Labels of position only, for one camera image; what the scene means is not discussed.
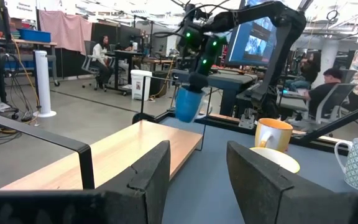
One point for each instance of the wooden shelf with black frame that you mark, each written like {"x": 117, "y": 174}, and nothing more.
{"x": 113, "y": 152}

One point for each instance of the white tower fan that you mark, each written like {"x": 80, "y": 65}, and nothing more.
{"x": 43, "y": 81}

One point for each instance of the silver metal bracket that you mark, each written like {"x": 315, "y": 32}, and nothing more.
{"x": 247, "y": 119}

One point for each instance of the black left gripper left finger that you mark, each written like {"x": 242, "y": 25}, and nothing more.
{"x": 73, "y": 208}

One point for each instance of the cream mug with yellow rim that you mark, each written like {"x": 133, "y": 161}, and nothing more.
{"x": 281, "y": 158}

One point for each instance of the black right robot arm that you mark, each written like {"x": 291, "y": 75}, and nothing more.
{"x": 287, "y": 28}

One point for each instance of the white trash bin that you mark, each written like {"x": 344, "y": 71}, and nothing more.
{"x": 140, "y": 84}

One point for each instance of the blue mug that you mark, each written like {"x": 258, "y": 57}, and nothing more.
{"x": 186, "y": 105}

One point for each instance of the blue-grey table mat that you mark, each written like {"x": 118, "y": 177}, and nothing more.
{"x": 204, "y": 186}

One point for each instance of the black desk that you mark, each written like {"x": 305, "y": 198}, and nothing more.
{"x": 126, "y": 54}

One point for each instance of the person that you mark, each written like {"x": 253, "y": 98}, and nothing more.
{"x": 308, "y": 68}
{"x": 99, "y": 59}
{"x": 322, "y": 93}

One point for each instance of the black metal table frame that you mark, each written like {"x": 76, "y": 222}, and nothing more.
{"x": 222, "y": 122}

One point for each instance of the pink cloth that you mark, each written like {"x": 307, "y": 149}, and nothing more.
{"x": 65, "y": 31}

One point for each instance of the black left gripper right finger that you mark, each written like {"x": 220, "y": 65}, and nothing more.
{"x": 275, "y": 202}

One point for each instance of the grey workstation desk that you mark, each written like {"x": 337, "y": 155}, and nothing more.
{"x": 225, "y": 79}

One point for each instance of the white sign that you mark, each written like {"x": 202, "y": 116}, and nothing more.
{"x": 20, "y": 7}

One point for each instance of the black partition panel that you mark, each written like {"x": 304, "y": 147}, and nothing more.
{"x": 104, "y": 32}

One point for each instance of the blue plastic bin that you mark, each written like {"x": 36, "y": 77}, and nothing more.
{"x": 34, "y": 35}

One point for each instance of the wooden-top cart table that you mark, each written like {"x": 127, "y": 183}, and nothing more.
{"x": 36, "y": 42}

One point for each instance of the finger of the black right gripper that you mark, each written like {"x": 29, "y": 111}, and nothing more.
{"x": 197, "y": 82}

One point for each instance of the grey office chair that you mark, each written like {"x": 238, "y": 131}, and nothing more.
{"x": 88, "y": 59}
{"x": 334, "y": 99}

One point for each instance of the monitor with blue screen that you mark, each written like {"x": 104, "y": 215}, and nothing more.
{"x": 250, "y": 43}

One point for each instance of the white cup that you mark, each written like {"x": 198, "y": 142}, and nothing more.
{"x": 134, "y": 46}

